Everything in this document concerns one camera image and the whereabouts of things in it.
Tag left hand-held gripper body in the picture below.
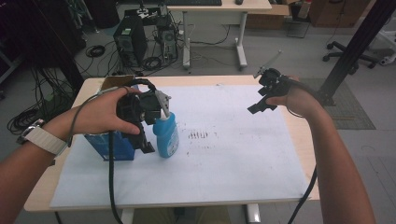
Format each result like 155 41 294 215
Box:
116 77 173 126

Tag brown wooden cabinet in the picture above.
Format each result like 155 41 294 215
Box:
307 0 372 29

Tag grey floor mat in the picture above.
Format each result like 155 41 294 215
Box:
298 77 377 131

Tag blue plastic bottle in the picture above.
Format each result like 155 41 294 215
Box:
151 111 181 159

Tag dark curtain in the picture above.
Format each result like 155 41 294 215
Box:
0 0 88 92

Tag black keyboard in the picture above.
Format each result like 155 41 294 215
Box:
163 0 223 7

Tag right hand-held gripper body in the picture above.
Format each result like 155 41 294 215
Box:
253 49 293 98

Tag grey computer tower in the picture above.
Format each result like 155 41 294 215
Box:
156 18 179 62

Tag bundle of black floor cables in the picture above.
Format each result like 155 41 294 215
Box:
7 66 78 147

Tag white office desk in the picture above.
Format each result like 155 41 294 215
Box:
166 0 273 71

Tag blue cardboard box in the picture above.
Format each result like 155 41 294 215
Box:
83 74 138 162

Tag brown cardboard box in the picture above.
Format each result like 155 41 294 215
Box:
245 4 292 31

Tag person's right hand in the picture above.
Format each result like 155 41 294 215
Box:
265 75 326 120

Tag thick black cable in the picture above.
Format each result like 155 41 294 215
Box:
281 76 328 224
106 130 125 224

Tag white table leg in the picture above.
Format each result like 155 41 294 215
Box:
245 203 262 224
120 207 135 224

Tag black device with white parts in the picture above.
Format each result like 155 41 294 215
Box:
124 7 163 26

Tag black office chair base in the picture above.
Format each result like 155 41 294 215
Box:
321 40 379 70

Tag white table mat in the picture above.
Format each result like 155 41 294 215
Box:
49 83 311 209

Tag black computer tower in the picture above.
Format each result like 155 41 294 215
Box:
112 14 149 68

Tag coiled black cable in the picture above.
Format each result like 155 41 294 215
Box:
85 44 106 59
141 56 163 71

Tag black metal post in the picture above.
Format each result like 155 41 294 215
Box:
311 0 396 107

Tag person's left hand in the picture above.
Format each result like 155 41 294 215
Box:
49 86 143 142

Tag white strap wristwatch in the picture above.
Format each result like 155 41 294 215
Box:
17 119 69 157

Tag thin grey cable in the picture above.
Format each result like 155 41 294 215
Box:
66 86 129 148

